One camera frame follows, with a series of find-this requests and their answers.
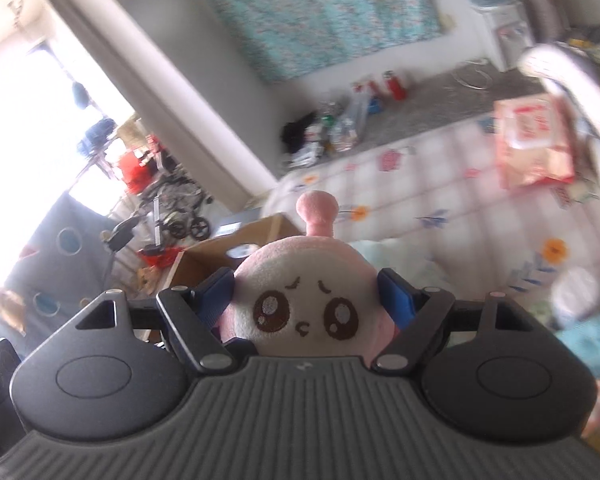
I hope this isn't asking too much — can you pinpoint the pink plush toy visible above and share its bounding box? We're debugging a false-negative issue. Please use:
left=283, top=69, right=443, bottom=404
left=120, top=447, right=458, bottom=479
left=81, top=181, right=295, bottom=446
left=218, top=191, right=396, bottom=364

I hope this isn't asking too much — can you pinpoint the white plastic bag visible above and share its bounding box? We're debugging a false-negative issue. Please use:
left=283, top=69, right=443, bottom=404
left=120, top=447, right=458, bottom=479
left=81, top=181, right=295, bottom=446
left=349, top=237, right=455, bottom=292

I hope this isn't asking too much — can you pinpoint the brown cardboard box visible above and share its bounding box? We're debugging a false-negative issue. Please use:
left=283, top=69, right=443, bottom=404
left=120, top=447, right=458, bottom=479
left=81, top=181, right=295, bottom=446
left=151, top=212, right=304, bottom=344

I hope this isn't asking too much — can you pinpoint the checked floral bed sheet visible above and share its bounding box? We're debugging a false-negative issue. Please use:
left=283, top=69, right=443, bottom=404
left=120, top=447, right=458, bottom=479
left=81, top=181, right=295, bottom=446
left=263, top=117, right=600, bottom=316

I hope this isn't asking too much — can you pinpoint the wheelchair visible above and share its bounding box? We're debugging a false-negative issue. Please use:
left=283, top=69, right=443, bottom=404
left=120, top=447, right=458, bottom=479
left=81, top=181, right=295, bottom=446
left=135, top=150, right=214, bottom=242

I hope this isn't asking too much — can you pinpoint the red plastic bag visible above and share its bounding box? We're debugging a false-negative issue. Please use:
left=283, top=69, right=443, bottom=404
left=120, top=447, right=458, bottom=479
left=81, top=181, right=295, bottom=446
left=118, top=151, right=157, bottom=195

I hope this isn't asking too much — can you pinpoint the grey circle-pattern fabric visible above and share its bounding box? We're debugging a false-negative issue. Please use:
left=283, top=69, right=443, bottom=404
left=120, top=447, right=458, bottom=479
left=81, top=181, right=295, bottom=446
left=0, top=193, right=116, bottom=356

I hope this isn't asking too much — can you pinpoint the white wipes canister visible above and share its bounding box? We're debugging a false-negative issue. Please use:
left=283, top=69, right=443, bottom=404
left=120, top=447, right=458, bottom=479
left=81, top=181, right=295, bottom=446
left=550, top=266, right=600, bottom=324

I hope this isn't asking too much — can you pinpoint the clear plastic bag clutter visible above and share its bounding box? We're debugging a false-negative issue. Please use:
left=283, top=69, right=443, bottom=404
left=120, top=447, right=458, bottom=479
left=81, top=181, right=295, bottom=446
left=285, top=82, right=377, bottom=169

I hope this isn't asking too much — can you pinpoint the black cloth on floor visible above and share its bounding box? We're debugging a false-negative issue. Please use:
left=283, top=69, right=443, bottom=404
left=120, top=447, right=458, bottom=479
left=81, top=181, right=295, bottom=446
left=279, top=112, right=316, bottom=154

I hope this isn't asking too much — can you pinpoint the teal checked towel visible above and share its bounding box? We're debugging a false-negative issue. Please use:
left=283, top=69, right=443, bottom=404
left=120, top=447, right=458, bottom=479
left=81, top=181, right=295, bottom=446
left=555, top=314, right=600, bottom=379

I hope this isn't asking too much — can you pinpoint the pink wet wipes pack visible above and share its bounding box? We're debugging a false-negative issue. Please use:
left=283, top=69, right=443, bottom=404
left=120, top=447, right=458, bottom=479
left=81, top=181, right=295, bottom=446
left=494, top=93, right=576, bottom=190

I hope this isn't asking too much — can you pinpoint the white stitched blanket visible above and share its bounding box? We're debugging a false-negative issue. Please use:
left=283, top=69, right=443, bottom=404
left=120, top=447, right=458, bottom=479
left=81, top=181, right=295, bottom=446
left=518, top=42, right=600, bottom=181

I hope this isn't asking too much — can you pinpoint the white water dispenser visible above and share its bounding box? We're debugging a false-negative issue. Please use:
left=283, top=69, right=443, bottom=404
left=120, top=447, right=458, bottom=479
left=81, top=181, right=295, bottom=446
left=471, top=1, right=534, bottom=73

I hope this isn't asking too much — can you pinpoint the white power cable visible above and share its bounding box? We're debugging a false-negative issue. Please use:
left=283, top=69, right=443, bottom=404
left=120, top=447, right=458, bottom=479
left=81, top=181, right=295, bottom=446
left=452, top=58, right=496, bottom=91

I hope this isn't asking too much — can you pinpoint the floral teal wall cloth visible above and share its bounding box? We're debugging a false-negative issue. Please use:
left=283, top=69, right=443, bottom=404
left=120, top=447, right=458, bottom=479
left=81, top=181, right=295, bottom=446
left=208, top=0, right=441, bottom=82

